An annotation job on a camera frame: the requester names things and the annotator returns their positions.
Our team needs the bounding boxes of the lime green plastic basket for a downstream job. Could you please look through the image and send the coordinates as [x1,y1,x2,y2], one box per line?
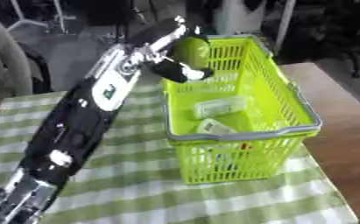
[158,33,324,186]

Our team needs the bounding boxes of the small red blue packet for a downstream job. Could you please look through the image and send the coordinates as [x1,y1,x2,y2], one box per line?
[207,142,255,173]

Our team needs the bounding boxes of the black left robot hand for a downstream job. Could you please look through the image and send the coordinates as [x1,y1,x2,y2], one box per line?
[127,16,216,84]

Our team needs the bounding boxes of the black office chair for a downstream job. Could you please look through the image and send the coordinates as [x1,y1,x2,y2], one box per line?
[284,0,360,79]

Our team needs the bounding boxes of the white chair legs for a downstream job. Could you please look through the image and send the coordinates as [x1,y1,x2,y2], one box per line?
[4,0,68,33]

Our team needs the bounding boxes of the green cylindrical container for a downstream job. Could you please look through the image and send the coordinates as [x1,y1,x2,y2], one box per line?
[173,36,214,71]

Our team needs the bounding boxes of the pale green white packet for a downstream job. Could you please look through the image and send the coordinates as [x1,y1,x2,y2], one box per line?
[194,117,240,136]

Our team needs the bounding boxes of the white cylindrical stand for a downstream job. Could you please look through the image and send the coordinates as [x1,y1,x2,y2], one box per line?
[211,0,269,37]

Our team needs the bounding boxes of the grey chair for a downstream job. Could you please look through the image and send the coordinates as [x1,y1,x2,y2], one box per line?
[0,5,54,99]

